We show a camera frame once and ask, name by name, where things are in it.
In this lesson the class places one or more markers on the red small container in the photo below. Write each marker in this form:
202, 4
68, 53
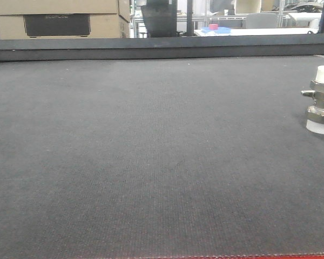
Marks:
213, 27

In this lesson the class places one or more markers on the blue tray on table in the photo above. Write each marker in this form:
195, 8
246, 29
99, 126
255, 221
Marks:
218, 30

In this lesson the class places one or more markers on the black round bin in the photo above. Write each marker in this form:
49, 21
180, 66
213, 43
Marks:
159, 18

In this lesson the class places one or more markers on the white background table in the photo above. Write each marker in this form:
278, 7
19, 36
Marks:
260, 32

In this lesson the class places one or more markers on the black conveyor belt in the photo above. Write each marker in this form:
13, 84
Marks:
159, 158

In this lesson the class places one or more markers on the brass valve with white caps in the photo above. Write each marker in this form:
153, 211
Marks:
315, 112

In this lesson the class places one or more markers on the black conveyor side rail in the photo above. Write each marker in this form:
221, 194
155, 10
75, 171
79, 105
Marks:
161, 48

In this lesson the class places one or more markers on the black vertical post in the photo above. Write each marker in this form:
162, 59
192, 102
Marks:
189, 14

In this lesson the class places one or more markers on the large cardboard box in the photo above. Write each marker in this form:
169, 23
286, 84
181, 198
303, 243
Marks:
64, 19

